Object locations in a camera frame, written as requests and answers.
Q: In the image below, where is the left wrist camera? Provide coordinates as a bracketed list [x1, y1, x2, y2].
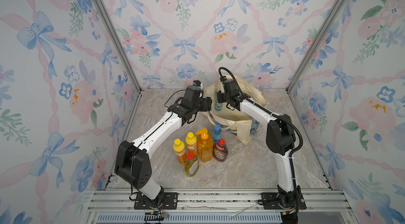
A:
[193, 80, 203, 88]

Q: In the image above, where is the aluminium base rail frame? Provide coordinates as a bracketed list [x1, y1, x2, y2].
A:
[82, 188, 359, 224]

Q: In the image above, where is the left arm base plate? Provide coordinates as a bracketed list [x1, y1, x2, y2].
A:
[134, 192, 178, 210]

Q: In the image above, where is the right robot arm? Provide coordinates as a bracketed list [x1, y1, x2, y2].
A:
[217, 76, 302, 209]

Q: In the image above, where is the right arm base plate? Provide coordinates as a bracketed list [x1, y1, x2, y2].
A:
[257, 192, 296, 211]

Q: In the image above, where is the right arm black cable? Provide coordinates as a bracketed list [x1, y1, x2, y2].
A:
[218, 67, 304, 158]

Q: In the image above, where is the left corner aluminium post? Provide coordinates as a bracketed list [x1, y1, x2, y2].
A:
[77, 0, 142, 93]

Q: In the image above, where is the yellow cap orange bottle right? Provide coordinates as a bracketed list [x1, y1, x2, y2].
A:
[186, 132, 198, 156]

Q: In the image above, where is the yellow cap orange bottle left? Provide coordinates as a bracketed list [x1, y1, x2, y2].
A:
[173, 139, 187, 165]

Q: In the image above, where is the dark red Fairy bottle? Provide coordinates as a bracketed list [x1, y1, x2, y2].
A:
[213, 138, 228, 162]

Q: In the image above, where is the corner aluminium post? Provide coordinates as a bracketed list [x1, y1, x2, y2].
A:
[77, 0, 142, 93]
[286, 0, 365, 93]

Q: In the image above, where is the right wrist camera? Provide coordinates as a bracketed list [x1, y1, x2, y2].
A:
[220, 76, 228, 94]

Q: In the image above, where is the yellow-green red cap bottle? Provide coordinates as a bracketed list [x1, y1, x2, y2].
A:
[185, 153, 199, 177]

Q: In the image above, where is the yellow cap orange bottle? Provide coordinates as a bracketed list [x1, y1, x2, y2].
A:
[173, 139, 187, 165]
[186, 132, 198, 156]

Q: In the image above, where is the cream shopping bag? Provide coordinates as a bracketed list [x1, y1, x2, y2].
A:
[202, 76, 268, 145]

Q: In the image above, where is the right corner aluminium post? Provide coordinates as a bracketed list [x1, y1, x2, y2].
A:
[286, 0, 365, 93]

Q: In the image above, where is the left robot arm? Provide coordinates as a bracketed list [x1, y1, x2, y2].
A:
[115, 80, 212, 206]

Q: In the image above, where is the orange pump soap bottle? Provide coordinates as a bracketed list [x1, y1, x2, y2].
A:
[196, 128, 213, 162]

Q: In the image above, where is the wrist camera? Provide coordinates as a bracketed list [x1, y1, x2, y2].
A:
[220, 76, 228, 94]
[193, 80, 203, 88]

